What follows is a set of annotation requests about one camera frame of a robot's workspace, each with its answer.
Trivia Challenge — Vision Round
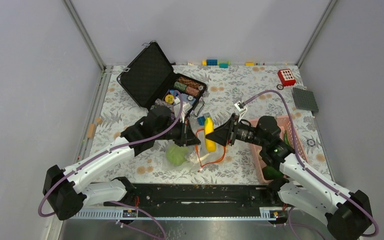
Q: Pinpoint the teal brick at wall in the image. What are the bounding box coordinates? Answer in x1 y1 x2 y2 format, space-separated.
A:
218 62 229 69

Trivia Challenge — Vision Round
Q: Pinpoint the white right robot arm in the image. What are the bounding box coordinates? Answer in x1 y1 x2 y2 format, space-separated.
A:
205 114 373 240

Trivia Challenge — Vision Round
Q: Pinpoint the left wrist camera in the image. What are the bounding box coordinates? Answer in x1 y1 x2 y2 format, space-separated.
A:
173 93 196 117

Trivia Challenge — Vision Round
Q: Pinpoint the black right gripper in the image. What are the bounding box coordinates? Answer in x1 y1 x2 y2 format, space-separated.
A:
206 113 268 147

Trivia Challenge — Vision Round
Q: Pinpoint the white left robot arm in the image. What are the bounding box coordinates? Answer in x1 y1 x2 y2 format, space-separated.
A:
38 106 201 221

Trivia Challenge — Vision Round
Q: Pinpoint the dark green toy avocado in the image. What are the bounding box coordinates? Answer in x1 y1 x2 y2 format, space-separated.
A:
261 165 284 181

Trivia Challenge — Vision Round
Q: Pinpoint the poker chip near baseplate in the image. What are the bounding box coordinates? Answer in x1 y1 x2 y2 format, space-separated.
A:
276 84 284 90

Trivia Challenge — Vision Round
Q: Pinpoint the pink plastic basket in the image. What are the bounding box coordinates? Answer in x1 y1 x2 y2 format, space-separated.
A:
249 115 308 185

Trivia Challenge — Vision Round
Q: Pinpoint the clear zip bag orange zipper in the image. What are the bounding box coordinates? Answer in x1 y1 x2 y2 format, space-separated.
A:
165 141 227 172

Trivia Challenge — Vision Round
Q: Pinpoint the green toy cabbage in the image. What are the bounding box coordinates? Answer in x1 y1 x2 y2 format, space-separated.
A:
165 144 189 167

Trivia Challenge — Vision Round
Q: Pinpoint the blue brick at wall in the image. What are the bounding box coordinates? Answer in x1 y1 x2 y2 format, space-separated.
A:
205 59 218 66

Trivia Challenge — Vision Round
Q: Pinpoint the floral tablecloth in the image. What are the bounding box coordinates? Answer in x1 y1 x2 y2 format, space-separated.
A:
88 65 331 185

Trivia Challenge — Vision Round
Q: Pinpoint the black poker chip case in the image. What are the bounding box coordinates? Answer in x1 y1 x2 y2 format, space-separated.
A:
116 41 208 110

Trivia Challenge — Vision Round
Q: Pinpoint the blue toy brick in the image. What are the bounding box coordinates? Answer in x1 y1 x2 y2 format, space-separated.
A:
197 116 206 126

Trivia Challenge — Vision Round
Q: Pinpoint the yellow big blind button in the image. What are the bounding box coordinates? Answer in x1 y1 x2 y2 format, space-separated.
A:
164 94 175 104

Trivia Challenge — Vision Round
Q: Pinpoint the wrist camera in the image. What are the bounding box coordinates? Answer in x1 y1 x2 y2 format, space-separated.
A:
234 101 248 121
173 93 196 117

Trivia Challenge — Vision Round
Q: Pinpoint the red toy block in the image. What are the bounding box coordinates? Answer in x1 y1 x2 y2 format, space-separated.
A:
277 68 297 87

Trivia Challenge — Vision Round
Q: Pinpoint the green toy chili pepper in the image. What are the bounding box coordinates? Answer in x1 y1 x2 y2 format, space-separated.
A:
283 130 291 146

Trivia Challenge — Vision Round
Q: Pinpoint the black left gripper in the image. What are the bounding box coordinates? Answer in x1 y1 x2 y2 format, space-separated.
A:
154 116 201 147

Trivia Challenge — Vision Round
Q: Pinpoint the wooden block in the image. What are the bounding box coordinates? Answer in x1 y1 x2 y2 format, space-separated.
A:
86 123 97 139

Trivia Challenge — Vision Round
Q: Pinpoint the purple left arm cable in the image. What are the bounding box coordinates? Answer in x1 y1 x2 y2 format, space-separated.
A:
37 90 185 219

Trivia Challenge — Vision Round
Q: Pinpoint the yellow toy banana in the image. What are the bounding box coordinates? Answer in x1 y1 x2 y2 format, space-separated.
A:
204 117 217 153

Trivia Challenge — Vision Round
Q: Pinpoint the poker chip right edge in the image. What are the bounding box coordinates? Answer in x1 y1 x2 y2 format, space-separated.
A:
307 139 316 147

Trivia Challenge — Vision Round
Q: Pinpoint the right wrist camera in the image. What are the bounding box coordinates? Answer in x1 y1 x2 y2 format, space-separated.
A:
234 101 248 121

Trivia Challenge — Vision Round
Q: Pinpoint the grey studded baseplate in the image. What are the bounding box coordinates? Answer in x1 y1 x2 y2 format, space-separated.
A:
291 87 319 113

